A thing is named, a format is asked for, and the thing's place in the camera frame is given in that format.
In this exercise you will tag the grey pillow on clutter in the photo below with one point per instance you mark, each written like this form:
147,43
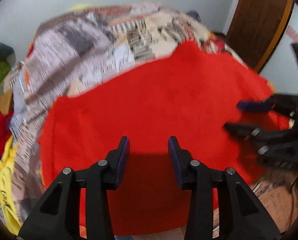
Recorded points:
7,54

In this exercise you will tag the yellow printed t-shirt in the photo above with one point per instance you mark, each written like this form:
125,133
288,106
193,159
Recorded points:
6,200

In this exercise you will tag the brown wooden door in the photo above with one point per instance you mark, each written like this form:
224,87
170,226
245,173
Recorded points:
256,29

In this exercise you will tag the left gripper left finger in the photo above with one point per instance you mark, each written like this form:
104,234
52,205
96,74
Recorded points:
56,214

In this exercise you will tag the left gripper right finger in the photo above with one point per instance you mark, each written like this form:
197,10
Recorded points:
241,214

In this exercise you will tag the newspaper print bed quilt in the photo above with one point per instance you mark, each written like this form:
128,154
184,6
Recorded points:
78,51

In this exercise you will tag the red jacket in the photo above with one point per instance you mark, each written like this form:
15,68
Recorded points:
190,95

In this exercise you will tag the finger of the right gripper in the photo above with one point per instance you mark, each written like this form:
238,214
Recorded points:
249,131
256,106

